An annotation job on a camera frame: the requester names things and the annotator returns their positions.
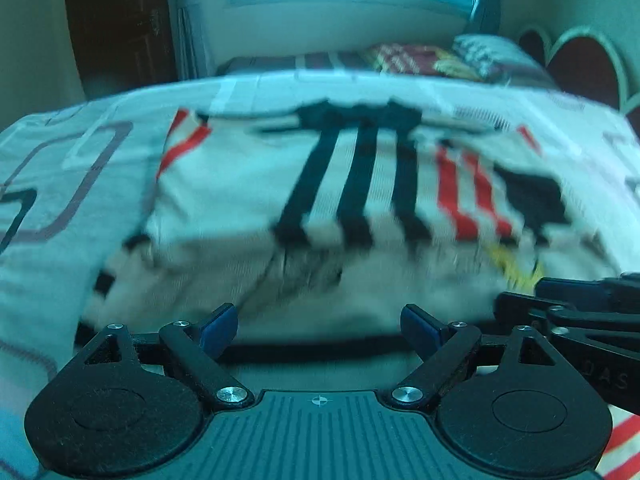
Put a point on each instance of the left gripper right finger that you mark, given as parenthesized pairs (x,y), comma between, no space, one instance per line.
(504,406)

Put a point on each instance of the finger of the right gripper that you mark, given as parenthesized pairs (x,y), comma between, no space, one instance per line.
(593,324)

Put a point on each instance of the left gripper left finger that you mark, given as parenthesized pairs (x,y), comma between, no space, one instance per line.
(128,403)

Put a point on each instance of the striped cream knit sweater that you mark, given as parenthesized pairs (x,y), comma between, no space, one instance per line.
(320,222)

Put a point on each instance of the white patterned bed sheet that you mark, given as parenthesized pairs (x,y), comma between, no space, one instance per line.
(76,183)

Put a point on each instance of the heart shaped red headboard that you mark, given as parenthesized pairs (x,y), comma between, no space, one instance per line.
(584,62)

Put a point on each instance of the striped pillow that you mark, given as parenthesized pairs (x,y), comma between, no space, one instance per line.
(501,61)

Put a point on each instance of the red folded blanket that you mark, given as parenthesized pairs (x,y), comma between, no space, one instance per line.
(419,60)

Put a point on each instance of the striped far bed sheet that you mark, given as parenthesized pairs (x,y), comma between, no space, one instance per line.
(340,60)

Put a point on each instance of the dark wooden door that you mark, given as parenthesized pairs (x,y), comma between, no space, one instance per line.
(121,45)

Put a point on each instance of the teal left curtain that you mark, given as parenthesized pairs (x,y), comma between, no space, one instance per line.
(193,60)

